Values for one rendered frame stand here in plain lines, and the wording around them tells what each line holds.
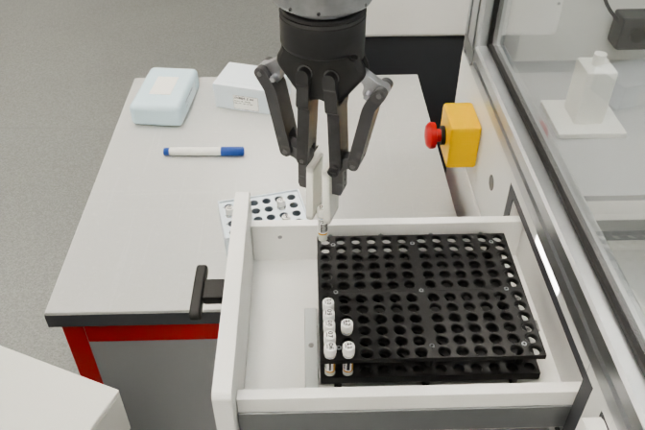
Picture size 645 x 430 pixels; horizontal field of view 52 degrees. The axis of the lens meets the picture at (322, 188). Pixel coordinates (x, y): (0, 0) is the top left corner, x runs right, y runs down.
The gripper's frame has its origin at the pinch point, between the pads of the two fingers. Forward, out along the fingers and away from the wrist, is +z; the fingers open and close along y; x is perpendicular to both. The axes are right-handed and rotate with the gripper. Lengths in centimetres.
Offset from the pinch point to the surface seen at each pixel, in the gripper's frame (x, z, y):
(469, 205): 30.8, 23.1, 12.8
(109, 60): 168, 99, -165
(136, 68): 167, 99, -150
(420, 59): 80, 26, -7
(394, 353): -9.9, 10.3, 11.2
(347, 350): -12.0, 9.1, 7.1
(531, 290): 9.0, 15.9, 23.3
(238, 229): -1.7, 7.4, -9.5
